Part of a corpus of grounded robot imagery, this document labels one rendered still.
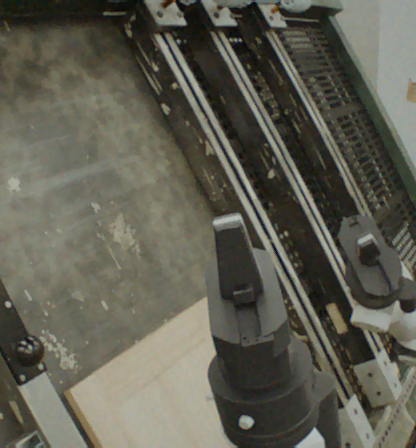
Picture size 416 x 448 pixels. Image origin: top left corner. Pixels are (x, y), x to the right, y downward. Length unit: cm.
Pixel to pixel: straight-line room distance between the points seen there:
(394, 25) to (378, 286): 392
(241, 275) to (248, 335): 5
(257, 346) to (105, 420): 51
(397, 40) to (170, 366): 389
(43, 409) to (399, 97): 413
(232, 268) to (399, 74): 426
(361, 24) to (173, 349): 537
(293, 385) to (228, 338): 9
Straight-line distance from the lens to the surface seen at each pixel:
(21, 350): 69
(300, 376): 50
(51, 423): 82
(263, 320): 44
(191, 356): 106
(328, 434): 61
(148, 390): 98
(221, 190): 126
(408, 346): 124
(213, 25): 149
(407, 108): 468
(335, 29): 243
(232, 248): 44
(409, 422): 166
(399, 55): 466
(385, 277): 85
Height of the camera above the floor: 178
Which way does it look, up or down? 18 degrees down
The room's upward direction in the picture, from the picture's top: straight up
